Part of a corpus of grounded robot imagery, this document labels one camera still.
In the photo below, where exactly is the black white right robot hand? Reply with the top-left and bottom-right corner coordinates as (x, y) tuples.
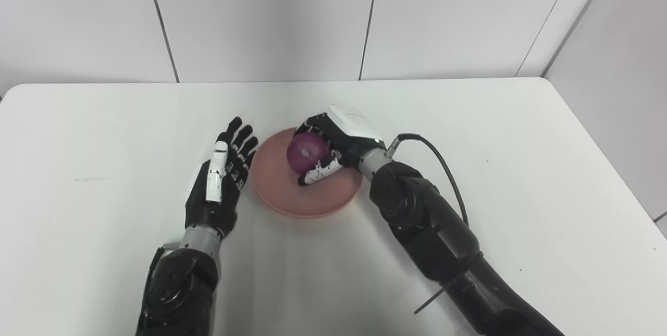
(294, 103), (387, 186)

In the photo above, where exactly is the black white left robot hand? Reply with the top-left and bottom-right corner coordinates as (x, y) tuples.
(185, 116), (259, 239)

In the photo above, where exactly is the purple red onion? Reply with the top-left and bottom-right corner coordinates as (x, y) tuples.
(287, 133), (331, 175)

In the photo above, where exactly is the pink round plate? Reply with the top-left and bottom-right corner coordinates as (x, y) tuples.
(251, 127), (363, 219)

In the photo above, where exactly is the black zip tie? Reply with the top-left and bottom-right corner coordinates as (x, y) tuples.
(414, 283), (450, 315)

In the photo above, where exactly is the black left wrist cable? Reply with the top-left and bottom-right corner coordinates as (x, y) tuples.
(147, 243), (180, 274)

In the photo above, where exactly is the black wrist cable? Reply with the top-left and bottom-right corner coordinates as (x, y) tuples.
(147, 243), (180, 274)
(386, 133), (470, 228)

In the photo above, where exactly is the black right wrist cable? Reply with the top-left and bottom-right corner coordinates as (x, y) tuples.
(386, 133), (470, 228)

